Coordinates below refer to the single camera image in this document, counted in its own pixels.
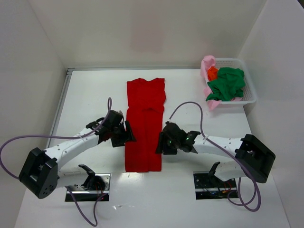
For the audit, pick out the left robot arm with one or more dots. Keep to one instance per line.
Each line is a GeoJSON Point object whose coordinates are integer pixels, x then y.
{"type": "Point", "coordinates": [41, 171]}

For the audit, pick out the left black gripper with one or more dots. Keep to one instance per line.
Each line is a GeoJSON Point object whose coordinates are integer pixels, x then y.
{"type": "Point", "coordinates": [122, 137]}

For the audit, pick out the green t-shirt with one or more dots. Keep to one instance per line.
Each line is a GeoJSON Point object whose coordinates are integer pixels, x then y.
{"type": "Point", "coordinates": [228, 85]}

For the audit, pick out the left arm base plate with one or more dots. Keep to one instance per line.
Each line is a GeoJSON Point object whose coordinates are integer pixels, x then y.
{"type": "Point", "coordinates": [90, 191]}

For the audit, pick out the orange t-shirt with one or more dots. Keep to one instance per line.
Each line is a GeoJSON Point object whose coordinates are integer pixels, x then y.
{"type": "Point", "coordinates": [212, 73]}

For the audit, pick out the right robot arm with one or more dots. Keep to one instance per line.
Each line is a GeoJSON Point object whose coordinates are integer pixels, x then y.
{"type": "Point", "coordinates": [248, 156]}

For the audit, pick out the pink t-shirt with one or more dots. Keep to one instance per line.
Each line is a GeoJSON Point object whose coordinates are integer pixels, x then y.
{"type": "Point", "coordinates": [206, 64]}

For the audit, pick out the white plastic basket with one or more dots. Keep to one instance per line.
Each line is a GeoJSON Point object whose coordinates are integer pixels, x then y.
{"type": "Point", "coordinates": [249, 90]}

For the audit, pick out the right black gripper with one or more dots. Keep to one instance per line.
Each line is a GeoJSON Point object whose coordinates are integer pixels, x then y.
{"type": "Point", "coordinates": [165, 143]}

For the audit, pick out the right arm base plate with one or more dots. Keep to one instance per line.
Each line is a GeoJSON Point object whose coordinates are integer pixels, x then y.
{"type": "Point", "coordinates": [208, 188]}

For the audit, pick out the red t-shirt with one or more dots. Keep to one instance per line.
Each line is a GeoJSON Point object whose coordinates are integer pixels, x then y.
{"type": "Point", "coordinates": [145, 114]}

